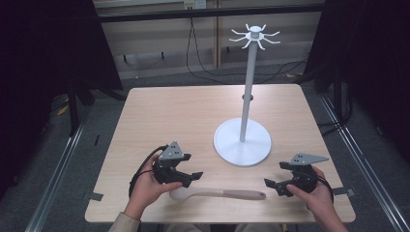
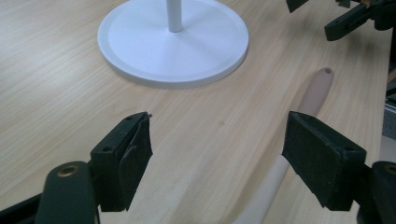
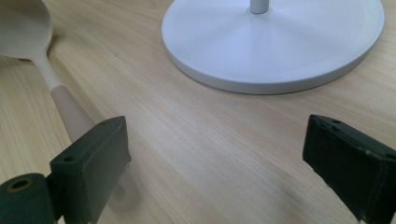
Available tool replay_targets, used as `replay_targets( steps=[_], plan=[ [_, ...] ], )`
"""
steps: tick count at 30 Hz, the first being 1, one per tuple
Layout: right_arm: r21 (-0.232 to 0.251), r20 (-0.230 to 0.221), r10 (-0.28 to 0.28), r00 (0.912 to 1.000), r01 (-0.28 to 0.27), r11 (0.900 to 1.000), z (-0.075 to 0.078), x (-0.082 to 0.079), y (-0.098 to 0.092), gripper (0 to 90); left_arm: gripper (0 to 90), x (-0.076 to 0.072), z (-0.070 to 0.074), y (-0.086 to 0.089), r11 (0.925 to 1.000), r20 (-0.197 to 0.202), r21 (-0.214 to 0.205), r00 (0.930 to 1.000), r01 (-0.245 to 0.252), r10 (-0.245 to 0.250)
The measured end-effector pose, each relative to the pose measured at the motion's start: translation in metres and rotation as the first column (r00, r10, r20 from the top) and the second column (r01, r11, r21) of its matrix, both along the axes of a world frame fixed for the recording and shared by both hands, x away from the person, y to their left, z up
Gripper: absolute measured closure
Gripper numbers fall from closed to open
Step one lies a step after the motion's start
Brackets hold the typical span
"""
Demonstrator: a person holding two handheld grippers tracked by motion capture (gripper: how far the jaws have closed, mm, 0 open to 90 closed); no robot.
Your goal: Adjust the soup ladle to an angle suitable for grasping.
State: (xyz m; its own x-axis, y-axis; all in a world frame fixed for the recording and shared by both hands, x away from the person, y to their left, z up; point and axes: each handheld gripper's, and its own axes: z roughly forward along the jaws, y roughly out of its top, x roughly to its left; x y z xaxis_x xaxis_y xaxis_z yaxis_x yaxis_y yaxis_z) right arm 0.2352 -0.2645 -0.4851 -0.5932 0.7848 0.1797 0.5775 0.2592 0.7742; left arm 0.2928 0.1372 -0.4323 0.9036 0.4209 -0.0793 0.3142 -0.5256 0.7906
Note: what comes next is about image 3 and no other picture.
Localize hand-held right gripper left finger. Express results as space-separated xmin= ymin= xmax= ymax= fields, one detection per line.
xmin=49 ymin=115 xmax=133 ymax=224

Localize beige spoon with pink handle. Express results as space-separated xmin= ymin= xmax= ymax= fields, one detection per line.
xmin=0 ymin=0 xmax=141 ymax=213

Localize white round lamp base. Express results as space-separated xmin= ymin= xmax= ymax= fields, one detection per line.
xmin=161 ymin=0 xmax=386 ymax=95

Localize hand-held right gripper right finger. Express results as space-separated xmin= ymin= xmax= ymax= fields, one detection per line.
xmin=302 ymin=114 xmax=396 ymax=224

